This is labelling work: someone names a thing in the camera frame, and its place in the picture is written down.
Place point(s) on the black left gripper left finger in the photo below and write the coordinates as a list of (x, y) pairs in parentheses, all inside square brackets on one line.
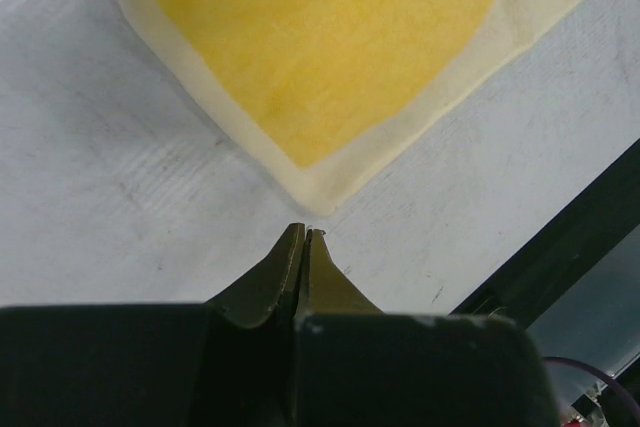
[(223, 362)]

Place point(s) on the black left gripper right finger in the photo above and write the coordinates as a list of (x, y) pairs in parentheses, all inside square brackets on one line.
[(358, 366)]

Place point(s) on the yellow cream towel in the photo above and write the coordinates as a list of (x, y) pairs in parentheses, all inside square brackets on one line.
[(325, 93)]

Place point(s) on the aluminium front frame rail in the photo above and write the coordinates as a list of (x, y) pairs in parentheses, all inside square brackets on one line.
[(565, 249)]

